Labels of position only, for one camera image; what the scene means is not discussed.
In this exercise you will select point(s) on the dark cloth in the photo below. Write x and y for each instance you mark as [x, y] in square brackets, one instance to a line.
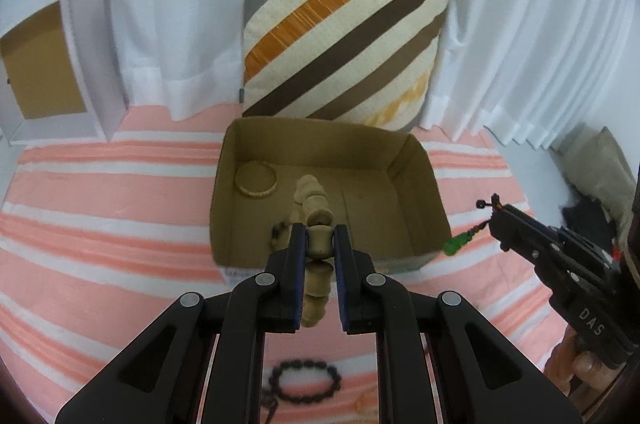
[585, 216]

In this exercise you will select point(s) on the white box with brown inside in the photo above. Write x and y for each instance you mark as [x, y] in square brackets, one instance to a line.
[42, 58]

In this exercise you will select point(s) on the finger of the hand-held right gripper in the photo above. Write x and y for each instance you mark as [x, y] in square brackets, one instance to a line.
[520, 231]

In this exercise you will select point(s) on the beige bangle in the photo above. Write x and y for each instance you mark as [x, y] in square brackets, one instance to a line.
[241, 189]

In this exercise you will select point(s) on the person's right hand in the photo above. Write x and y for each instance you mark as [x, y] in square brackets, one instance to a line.
[585, 366]

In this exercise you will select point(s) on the pink striped blanket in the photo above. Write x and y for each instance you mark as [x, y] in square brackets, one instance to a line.
[110, 224]

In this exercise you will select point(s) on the striped pillow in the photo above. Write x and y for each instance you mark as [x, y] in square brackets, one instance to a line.
[340, 33]

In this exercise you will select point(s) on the white curtain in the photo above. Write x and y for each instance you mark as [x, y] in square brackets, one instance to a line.
[525, 3]

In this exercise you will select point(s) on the printed cardboard box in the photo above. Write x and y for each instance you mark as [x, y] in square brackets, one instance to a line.
[370, 209]

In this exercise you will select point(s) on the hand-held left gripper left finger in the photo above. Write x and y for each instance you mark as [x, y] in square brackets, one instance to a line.
[298, 276]

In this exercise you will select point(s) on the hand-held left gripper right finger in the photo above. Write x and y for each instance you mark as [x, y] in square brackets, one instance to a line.
[340, 276]

